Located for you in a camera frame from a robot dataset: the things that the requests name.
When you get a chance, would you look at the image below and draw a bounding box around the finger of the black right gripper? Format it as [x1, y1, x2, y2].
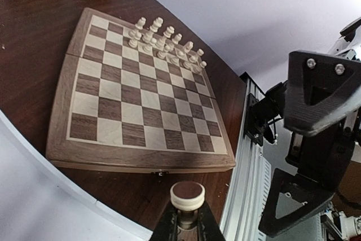
[283, 50, 360, 137]
[258, 168, 334, 237]

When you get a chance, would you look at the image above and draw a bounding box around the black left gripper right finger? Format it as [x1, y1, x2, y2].
[197, 201, 225, 241]

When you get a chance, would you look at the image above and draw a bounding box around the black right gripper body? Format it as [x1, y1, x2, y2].
[285, 123, 355, 190]

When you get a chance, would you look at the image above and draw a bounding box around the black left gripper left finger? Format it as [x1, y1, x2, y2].
[151, 201, 178, 241]

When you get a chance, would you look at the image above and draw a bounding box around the twelfth light chess piece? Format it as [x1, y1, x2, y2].
[170, 181, 205, 212]

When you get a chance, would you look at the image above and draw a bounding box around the eleventh light chess piece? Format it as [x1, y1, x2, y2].
[129, 17, 146, 38]

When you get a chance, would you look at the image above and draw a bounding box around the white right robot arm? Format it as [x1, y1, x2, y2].
[254, 20, 360, 237]

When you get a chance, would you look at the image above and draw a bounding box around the wooden chess board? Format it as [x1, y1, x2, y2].
[46, 8, 235, 173]

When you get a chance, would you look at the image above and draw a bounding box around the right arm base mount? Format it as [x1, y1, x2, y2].
[244, 81, 287, 147]

